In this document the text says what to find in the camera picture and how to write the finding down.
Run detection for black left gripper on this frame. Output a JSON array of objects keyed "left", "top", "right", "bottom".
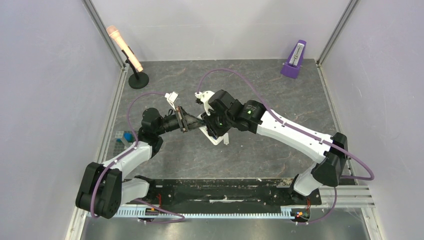
[{"left": 155, "top": 105, "right": 207, "bottom": 136}]

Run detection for white remote control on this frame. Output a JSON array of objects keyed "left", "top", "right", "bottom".
[{"left": 198, "top": 114, "right": 226, "bottom": 146}]

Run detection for white battery cover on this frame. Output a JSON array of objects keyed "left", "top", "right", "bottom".
[{"left": 223, "top": 133, "right": 230, "bottom": 145}]

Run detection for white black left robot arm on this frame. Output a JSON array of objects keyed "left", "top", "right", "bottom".
[{"left": 75, "top": 106, "right": 205, "bottom": 219}]

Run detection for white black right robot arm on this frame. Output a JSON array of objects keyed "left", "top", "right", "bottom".
[{"left": 195, "top": 90, "right": 347, "bottom": 204}]

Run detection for black microphone stand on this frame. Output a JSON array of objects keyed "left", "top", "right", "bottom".
[{"left": 122, "top": 50, "right": 150, "bottom": 90}]

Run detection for blue grey toy blocks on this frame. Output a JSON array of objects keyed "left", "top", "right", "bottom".
[{"left": 113, "top": 131, "right": 135, "bottom": 154}]

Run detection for purple metronome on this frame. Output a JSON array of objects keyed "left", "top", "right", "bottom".
[{"left": 280, "top": 39, "right": 307, "bottom": 79}]

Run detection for pink microphone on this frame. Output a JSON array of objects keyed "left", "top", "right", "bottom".
[{"left": 106, "top": 25, "right": 144, "bottom": 72}]

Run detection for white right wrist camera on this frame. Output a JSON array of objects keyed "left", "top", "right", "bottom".
[{"left": 194, "top": 90, "right": 215, "bottom": 116}]

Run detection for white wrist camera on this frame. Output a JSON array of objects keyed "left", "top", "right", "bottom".
[
  {"left": 194, "top": 90, "right": 215, "bottom": 116},
  {"left": 164, "top": 91, "right": 179, "bottom": 111}
]

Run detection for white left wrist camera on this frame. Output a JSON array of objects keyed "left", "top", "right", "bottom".
[{"left": 164, "top": 91, "right": 179, "bottom": 111}]

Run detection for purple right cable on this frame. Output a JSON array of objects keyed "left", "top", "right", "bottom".
[{"left": 196, "top": 68, "right": 376, "bottom": 226}]

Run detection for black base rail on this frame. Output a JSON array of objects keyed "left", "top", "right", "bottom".
[{"left": 142, "top": 178, "right": 322, "bottom": 214}]

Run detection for white toothed cable strip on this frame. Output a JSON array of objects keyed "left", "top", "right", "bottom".
[{"left": 113, "top": 205, "right": 295, "bottom": 220}]

